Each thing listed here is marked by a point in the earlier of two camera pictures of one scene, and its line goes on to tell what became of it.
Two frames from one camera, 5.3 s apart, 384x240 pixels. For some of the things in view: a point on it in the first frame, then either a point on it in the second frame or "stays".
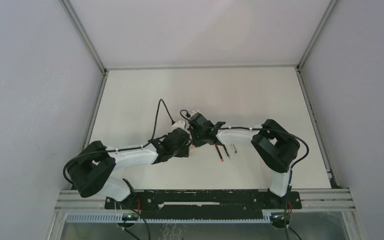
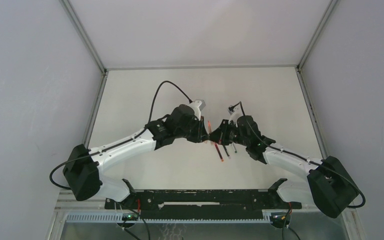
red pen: [219, 153] stays
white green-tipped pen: [235, 151] stays
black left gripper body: [182, 152] -> [194, 129]
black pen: [229, 157] stays
